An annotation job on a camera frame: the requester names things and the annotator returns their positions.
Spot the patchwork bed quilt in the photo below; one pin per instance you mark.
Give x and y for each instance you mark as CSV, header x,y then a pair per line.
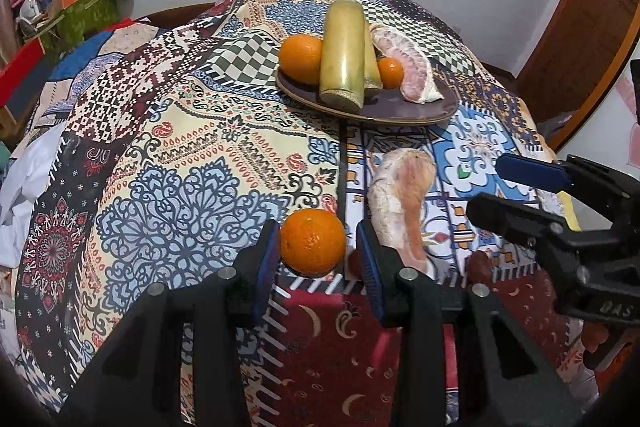
x,y
85,62

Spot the wooden bed frame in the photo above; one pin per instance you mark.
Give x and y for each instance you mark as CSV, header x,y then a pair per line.
x,y
175,13

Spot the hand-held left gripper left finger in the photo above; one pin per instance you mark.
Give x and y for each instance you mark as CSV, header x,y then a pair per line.
x,y
267,267

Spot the dark purple plate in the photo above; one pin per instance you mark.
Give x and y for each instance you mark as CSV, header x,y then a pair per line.
x,y
390,109

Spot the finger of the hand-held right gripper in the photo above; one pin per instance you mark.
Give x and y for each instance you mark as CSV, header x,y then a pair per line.
x,y
510,214
530,172

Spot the white crumpled cloth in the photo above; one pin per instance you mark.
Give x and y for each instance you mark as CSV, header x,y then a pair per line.
x,y
25,187

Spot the large orange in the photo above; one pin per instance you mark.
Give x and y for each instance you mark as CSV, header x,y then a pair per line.
x,y
300,59
312,242

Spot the patterned patchwork tablecloth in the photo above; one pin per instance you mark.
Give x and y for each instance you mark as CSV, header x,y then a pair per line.
x,y
175,157

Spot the white heart-print wardrobe door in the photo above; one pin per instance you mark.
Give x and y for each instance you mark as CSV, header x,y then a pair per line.
x,y
610,132

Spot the green cardboard box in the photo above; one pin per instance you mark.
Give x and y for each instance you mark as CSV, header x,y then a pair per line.
x,y
85,17

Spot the brown wooden door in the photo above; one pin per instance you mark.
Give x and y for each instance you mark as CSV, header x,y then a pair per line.
x,y
585,32

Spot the small tangerine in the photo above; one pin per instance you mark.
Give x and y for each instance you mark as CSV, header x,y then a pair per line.
x,y
390,73

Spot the peeled sugarcane piece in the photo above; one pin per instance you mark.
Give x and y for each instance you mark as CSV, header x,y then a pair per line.
x,y
344,52
372,72

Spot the red box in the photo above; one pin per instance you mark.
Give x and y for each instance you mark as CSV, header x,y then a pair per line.
x,y
17,72

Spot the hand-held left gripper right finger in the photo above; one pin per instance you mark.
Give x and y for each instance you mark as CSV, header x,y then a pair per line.
x,y
370,267

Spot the peeled pomelo segment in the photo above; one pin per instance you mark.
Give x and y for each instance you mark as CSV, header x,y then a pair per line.
x,y
400,202
407,62

